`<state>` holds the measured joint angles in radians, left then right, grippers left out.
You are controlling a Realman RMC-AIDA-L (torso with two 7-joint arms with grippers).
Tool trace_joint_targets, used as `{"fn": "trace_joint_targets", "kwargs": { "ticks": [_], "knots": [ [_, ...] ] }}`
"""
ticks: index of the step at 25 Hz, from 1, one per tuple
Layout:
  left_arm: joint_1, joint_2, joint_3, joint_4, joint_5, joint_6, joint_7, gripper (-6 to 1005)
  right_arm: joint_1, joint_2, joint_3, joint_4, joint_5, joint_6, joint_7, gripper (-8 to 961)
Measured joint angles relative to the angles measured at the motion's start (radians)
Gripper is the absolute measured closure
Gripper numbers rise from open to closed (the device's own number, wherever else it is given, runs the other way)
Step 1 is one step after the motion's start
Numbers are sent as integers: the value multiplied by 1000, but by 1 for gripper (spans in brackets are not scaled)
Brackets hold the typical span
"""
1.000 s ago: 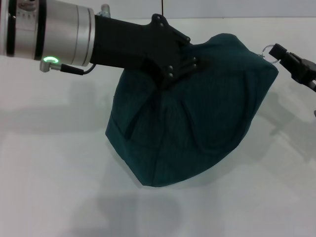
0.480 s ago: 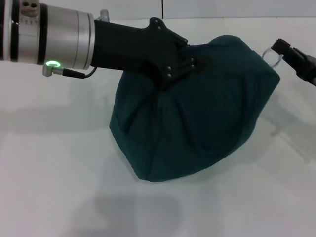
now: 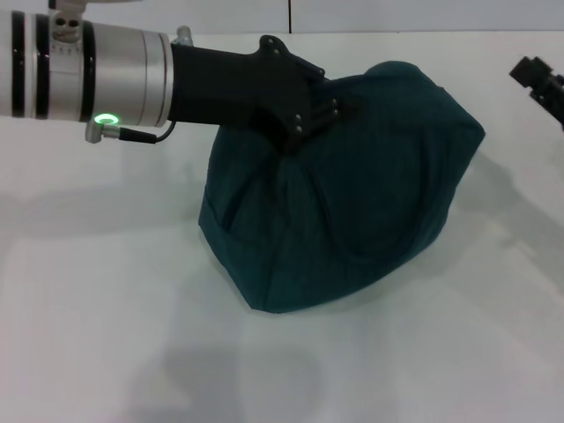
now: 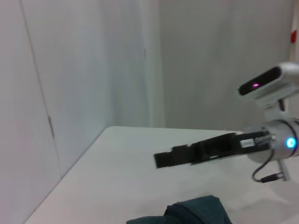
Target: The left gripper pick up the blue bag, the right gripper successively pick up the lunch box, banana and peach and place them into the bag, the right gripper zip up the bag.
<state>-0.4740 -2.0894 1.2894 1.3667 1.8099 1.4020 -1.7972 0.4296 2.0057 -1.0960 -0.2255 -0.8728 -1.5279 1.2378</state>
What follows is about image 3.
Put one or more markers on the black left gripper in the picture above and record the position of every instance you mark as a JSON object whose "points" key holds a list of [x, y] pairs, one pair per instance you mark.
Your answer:
{"points": [[238, 83]]}

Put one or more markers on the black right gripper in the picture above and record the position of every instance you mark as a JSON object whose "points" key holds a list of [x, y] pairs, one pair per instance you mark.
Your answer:
{"points": [[553, 94]]}

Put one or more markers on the dark teal insulated lunch bag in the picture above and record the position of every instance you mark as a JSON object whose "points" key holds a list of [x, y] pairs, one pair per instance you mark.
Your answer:
{"points": [[343, 202]]}

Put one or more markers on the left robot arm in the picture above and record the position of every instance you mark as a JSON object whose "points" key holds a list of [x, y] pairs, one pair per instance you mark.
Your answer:
{"points": [[83, 66]]}

